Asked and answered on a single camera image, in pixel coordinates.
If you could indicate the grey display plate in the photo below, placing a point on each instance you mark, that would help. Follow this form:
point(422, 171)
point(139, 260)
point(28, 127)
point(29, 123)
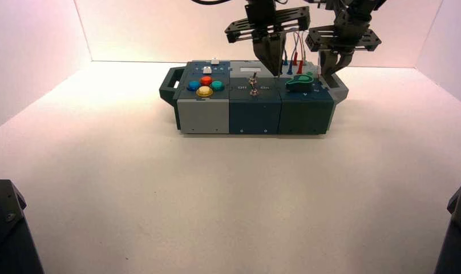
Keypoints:
point(249, 69)

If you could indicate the teal round push button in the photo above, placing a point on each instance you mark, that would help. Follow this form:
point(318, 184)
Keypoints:
point(217, 86)

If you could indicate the orange round push button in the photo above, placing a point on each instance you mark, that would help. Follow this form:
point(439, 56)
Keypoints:
point(206, 80)

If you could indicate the blue round push button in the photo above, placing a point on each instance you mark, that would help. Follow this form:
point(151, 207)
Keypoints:
point(194, 85)

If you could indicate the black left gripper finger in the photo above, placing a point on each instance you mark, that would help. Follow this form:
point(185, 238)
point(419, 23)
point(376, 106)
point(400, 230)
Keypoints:
point(278, 49)
point(262, 51)

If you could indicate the yellow round push button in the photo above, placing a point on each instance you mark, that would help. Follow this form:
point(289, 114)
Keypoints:
point(204, 91)

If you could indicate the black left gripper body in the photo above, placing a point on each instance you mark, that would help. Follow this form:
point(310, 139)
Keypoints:
point(261, 19)

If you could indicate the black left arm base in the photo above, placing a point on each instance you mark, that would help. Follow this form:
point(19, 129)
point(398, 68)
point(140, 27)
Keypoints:
point(7, 234)

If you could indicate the white rocker switch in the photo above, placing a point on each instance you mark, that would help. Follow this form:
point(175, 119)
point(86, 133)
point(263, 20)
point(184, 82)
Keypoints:
point(207, 69)

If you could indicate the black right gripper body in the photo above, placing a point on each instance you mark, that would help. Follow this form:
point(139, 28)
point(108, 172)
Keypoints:
point(349, 36)

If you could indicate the dark modular control box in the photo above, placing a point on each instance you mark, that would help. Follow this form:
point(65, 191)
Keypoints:
point(255, 113)

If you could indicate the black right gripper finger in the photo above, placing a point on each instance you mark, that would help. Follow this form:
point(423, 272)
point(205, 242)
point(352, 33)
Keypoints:
point(345, 58)
point(327, 62)

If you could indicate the green rotary knob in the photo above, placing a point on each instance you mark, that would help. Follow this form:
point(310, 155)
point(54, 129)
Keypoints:
point(299, 83)

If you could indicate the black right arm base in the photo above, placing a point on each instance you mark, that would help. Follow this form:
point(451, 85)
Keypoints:
point(457, 234)

